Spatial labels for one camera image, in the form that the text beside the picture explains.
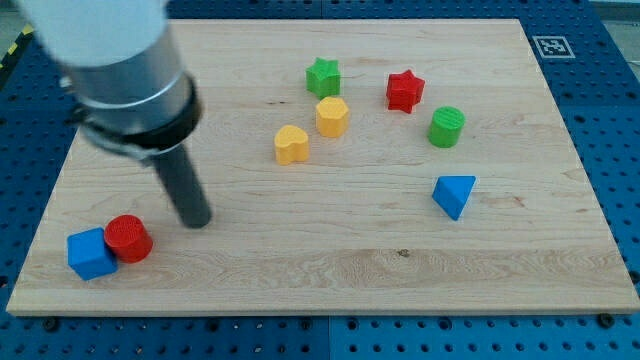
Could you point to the black flange ring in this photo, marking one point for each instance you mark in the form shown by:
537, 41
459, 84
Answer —
136, 114

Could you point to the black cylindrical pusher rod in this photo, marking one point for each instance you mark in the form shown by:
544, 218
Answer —
178, 176

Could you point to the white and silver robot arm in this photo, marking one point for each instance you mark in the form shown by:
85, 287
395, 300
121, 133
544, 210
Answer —
93, 36

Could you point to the yellow heart block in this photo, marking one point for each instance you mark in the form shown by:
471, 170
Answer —
291, 145

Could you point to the red cylinder block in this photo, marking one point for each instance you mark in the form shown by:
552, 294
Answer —
128, 238

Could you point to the blue cube block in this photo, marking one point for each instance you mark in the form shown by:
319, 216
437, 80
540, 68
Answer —
89, 256

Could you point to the green star block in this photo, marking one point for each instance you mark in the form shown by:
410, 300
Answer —
323, 78

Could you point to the yellow hexagon block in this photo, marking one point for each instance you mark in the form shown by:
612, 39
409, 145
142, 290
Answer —
332, 117

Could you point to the wooden board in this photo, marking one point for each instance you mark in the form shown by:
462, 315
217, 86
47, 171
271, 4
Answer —
353, 230

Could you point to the red star block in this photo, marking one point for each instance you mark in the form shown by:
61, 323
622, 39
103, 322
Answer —
404, 91

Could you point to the green cylinder block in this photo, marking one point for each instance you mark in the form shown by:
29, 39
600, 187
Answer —
446, 126

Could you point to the blue triangle block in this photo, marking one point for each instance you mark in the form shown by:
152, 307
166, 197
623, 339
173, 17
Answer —
452, 193

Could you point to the white fiducial marker tag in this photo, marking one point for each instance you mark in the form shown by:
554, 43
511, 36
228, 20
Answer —
553, 47

